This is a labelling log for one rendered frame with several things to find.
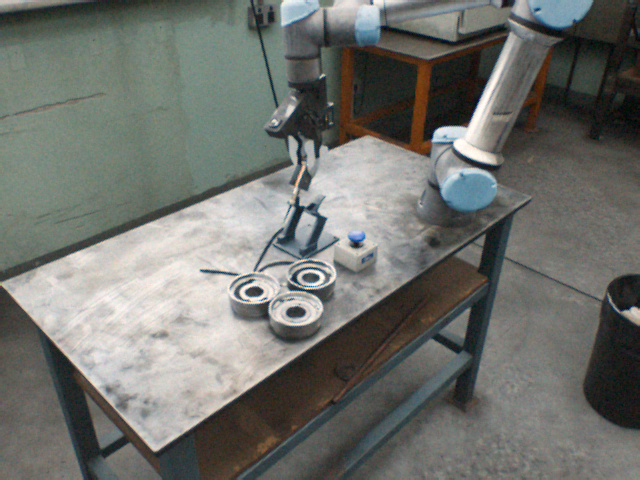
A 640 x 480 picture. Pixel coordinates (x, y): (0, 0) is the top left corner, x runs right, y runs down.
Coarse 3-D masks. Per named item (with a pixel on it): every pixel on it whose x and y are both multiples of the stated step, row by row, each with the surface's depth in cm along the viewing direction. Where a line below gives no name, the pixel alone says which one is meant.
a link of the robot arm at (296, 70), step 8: (288, 64) 119; (296, 64) 118; (304, 64) 117; (312, 64) 118; (320, 64) 120; (288, 72) 120; (296, 72) 118; (304, 72) 118; (312, 72) 119; (320, 72) 120; (296, 80) 120; (304, 80) 119; (312, 80) 120
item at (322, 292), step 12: (300, 264) 128; (312, 264) 128; (324, 264) 127; (288, 276) 124; (300, 276) 125; (312, 276) 126; (324, 276) 125; (288, 288) 123; (300, 288) 120; (312, 288) 119; (324, 288) 120
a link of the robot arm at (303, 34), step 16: (288, 0) 114; (304, 0) 113; (288, 16) 114; (304, 16) 113; (320, 16) 114; (288, 32) 115; (304, 32) 114; (320, 32) 114; (288, 48) 117; (304, 48) 116
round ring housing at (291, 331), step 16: (272, 304) 115; (288, 304) 116; (304, 304) 117; (320, 304) 115; (272, 320) 112; (288, 320) 112; (304, 320) 113; (320, 320) 113; (288, 336) 112; (304, 336) 112
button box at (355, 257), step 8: (344, 240) 134; (368, 240) 134; (336, 248) 133; (344, 248) 131; (352, 248) 131; (360, 248) 131; (368, 248) 131; (376, 248) 133; (336, 256) 134; (344, 256) 132; (352, 256) 130; (360, 256) 129; (368, 256) 132; (344, 264) 133; (352, 264) 131; (360, 264) 131; (368, 264) 133
